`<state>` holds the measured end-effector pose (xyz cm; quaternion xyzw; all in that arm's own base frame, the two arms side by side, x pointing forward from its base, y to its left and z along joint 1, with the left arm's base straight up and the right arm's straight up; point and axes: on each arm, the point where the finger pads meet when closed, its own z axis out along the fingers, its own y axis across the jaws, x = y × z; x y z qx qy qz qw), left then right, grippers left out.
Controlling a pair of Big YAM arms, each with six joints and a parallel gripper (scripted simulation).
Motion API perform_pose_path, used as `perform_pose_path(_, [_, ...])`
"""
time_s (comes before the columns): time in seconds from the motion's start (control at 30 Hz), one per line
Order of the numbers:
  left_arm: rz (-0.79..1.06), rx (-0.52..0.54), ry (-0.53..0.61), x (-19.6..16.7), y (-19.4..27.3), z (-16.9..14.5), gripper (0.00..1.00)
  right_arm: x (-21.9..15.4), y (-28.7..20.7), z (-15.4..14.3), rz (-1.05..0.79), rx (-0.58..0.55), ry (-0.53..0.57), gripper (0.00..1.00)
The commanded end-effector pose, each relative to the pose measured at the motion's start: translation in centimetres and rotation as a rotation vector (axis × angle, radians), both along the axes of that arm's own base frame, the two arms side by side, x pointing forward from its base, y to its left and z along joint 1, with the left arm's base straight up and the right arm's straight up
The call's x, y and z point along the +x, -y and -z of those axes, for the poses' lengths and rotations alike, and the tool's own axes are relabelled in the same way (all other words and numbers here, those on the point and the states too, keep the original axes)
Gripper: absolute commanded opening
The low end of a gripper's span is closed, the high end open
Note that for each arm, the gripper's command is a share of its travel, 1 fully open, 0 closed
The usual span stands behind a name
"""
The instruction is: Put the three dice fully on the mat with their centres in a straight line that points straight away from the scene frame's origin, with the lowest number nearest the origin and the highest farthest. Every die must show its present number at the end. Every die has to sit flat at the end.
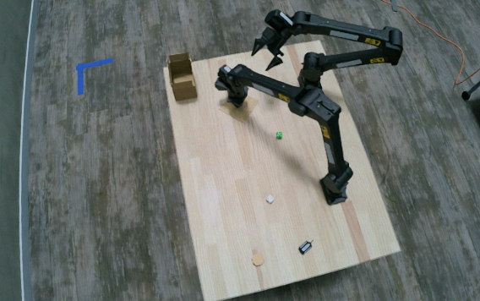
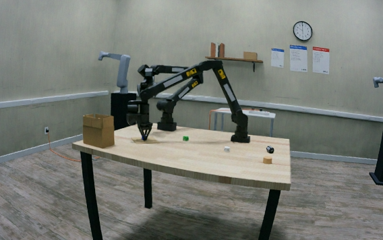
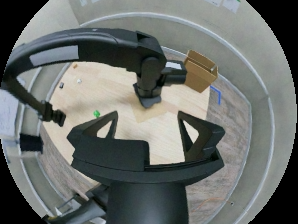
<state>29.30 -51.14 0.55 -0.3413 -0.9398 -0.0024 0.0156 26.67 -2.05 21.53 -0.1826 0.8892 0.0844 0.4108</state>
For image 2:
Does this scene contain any brown cardboard box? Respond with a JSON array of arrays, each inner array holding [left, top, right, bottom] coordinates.
[[83, 114, 115, 149]]

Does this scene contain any tan round disc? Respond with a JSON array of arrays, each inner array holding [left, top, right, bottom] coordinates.
[[263, 156, 272, 164]]

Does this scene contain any beige mat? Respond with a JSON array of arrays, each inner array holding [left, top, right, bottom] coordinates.
[[131, 137, 160, 144]]

